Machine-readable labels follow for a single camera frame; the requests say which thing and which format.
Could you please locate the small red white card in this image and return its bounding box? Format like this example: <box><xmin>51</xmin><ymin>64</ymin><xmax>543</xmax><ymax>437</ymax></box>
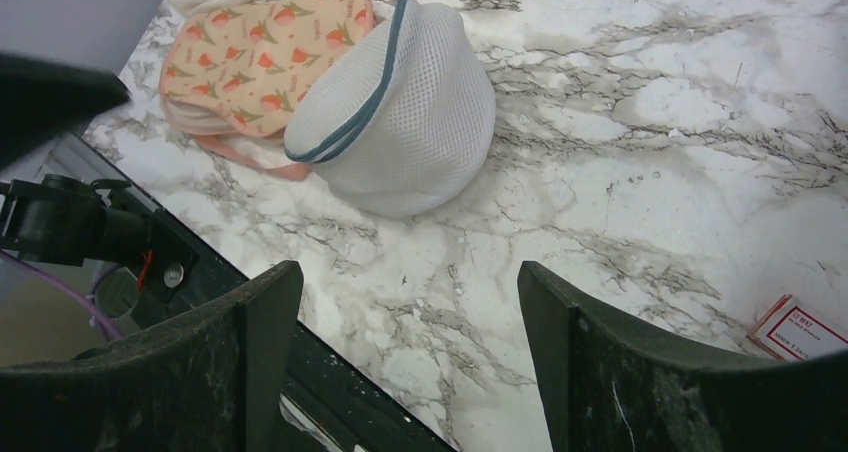
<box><xmin>747</xmin><ymin>294</ymin><xmax>847</xmax><ymax>362</ymax></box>

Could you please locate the white mesh cylindrical laundry bag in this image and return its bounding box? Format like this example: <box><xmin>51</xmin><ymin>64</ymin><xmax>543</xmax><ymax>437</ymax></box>
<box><xmin>284</xmin><ymin>0</ymin><xmax>496</xmax><ymax>218</ymax></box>

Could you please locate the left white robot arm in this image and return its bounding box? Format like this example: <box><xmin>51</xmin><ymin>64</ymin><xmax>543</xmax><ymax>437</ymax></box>
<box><xmin>1</xmin><ymin>53</ymin><xmax>197</xmax><ymax>303</ymax></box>

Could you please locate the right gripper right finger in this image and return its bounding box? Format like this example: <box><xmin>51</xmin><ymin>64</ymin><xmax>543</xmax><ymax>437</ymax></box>
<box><xmin>517</xmin><ymin>261</ymin><xmax>847</xmax><ymax>451</ymax></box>

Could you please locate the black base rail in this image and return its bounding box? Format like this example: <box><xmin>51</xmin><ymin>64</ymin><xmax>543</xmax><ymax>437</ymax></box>
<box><xmin>13</xmin><ymin>136</ymin><xmax>447</xmax><ymax>451</ymax></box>

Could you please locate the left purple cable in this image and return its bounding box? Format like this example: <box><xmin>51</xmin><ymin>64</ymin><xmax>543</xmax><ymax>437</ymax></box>
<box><xmin>0</xmin><ymin>250</ymin><xmax>124</xmax><ymax>344</ymax></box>

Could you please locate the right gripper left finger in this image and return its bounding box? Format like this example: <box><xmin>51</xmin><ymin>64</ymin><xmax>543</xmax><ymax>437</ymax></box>
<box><xmin>1</xmin><ymin>261</ymin><xmax>304</xmax><ymax>451</ymax></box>

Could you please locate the floral peach mesh laundry bag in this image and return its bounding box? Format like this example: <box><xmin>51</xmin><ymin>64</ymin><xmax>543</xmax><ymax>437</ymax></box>
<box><xmin>159</xmin><ymin>0</ymin><xmax>377</xmax><ymax>181</ymax></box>

